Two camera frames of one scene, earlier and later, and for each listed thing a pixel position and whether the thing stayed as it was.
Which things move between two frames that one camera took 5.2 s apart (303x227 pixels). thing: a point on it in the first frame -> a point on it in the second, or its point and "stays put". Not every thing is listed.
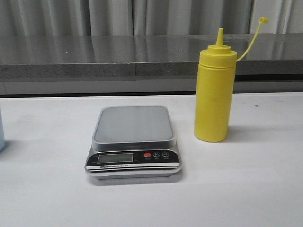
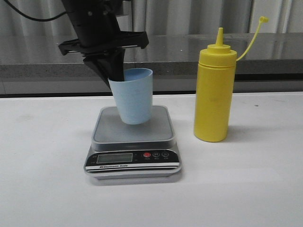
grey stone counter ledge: [144, 54] stays put
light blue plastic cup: [2, 144] -> [134, 95]
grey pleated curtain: [149, 17] stays put
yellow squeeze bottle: [215, 88] stays put
